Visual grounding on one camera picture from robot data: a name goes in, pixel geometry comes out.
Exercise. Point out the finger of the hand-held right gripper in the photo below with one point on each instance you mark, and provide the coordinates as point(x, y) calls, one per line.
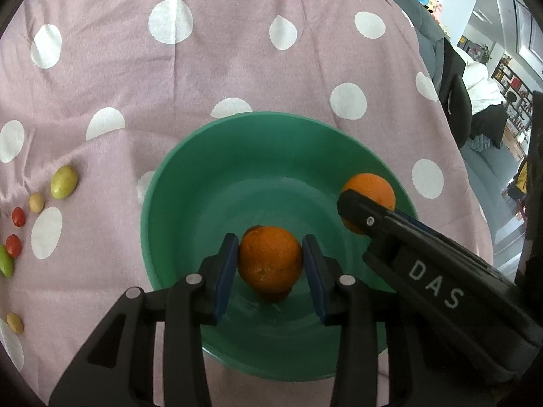
point(411, 221)
point(365, 216)

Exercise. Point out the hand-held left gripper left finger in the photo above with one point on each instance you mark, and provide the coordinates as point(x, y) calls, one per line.
point(227, 275)

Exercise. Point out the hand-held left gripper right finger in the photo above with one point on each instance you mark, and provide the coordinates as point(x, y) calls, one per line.
point(314, 275)

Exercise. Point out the orange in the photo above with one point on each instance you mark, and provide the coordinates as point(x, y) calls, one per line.
point(269, 260)
point(371, 188)
point(273, 294)

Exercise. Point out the green bowl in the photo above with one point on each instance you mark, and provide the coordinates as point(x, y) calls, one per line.
point(237, 169)

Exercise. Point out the dark cloth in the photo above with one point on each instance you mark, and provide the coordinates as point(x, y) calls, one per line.
point(490, 125)

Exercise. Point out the black jacket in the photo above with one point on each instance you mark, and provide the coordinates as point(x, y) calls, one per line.
point(456, 93)

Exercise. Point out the white bedding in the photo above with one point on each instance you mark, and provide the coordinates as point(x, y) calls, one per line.
point(483, 80)

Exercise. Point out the wooden display shelf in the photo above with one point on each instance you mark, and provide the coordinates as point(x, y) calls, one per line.
point(515, 93)

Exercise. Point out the grey sofa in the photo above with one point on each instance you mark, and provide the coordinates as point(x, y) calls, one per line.
point(428, 46)

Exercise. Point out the yellow-green oval fruit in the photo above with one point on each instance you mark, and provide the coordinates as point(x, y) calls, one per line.
point(63, 181)

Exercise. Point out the small tan round fruit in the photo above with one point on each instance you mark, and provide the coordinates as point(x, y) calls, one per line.
point(15, 323)
point(36, 202)

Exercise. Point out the pink polka dot tablecloth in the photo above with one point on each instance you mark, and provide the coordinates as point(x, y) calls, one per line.
point(212, 72)

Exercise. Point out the red cherry tomato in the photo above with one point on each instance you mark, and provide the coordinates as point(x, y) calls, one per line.
point(18, 217)
point(13, 245)

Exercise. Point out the green oval fruit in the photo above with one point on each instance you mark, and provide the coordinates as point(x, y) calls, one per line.
point(5, 261)

